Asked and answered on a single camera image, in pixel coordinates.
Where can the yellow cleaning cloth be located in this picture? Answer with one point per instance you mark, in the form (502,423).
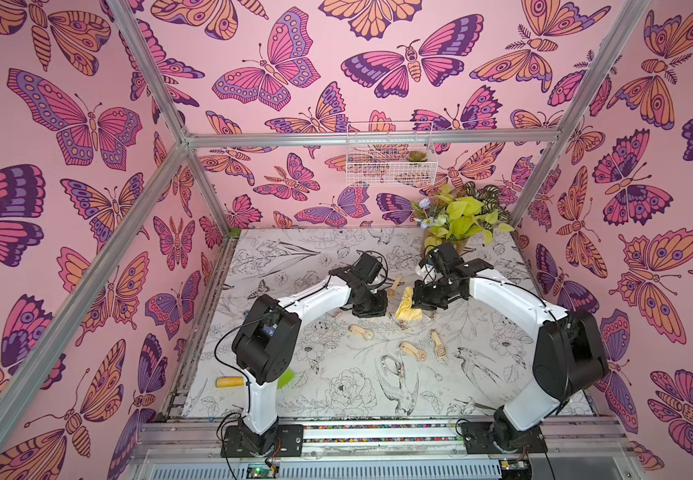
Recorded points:
(406,311)

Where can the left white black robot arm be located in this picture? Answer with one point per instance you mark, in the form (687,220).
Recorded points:
(266,340)

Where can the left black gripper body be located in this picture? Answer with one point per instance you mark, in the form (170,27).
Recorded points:
(372,305)

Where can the potted green leafy plant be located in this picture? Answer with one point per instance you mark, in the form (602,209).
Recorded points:
(456,214)

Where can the green yellow toy shovel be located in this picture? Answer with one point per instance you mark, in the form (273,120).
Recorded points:
(237,381)

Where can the square silver face watch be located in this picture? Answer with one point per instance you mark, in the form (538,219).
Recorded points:
(393,366)

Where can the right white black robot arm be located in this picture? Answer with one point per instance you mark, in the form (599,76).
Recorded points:
(570,355)

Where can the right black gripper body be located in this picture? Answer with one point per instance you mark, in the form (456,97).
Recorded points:
(429,295)

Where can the white wire basket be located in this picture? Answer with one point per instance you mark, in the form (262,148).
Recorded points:
(385,157)

